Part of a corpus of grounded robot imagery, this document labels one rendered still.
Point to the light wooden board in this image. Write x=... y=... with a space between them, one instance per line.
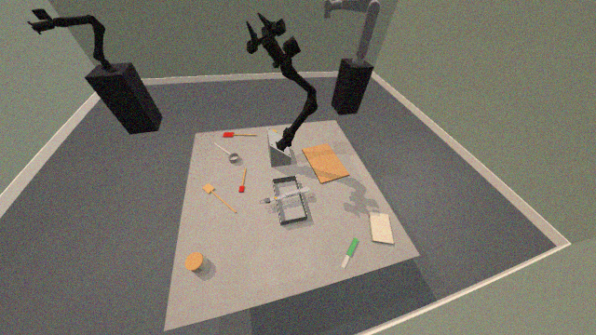
x=325 y=163

